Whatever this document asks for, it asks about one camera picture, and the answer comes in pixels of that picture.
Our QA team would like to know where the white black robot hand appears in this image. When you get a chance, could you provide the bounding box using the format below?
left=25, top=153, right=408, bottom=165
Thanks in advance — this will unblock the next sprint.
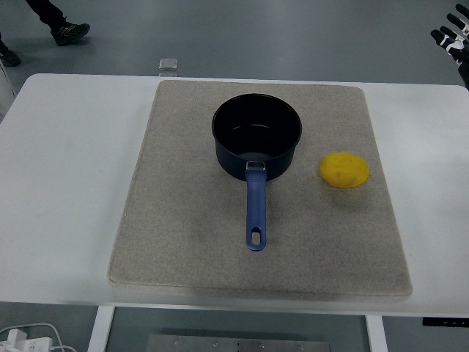
left=430, top=3, right=469, bottom=89

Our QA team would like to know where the yellow potato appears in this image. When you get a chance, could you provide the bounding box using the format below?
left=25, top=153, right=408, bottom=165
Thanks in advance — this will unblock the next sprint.
left=319, top=152, right=370, bottom=188

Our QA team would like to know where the black table control panel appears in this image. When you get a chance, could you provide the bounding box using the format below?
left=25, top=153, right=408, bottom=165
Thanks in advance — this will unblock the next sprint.
left=421, top=317, right=463, bottom=327

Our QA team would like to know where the beige grey felt mat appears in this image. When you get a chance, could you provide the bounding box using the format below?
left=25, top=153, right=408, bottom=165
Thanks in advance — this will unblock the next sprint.
left=107, top=79, right=414, bottom=302

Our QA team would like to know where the grey metal plate with screws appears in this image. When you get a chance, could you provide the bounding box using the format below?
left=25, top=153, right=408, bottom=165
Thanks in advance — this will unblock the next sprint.
left=146, top=334, right=333, bottom=352

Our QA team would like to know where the person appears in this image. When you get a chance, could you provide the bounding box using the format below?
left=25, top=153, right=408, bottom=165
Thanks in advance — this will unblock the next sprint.
left=0, top=0, right=92, bottom=67

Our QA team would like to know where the white table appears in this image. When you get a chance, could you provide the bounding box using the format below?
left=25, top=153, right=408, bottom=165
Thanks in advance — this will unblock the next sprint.
left=0, top=73, right=469, bottom=352

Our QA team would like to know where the white power adapter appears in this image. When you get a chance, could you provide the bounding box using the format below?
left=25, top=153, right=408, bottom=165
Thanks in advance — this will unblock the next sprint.
left=0, top=329, right=54, bottom=352

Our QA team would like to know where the dark blue pot with handle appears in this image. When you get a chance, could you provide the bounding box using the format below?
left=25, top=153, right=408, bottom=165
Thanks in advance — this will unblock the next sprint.
left=211, top=93, right=303, bottom=252

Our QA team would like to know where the white cable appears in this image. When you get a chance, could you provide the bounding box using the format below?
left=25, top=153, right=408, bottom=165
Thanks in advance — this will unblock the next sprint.
left=0, top=322, right=78, bottom=352

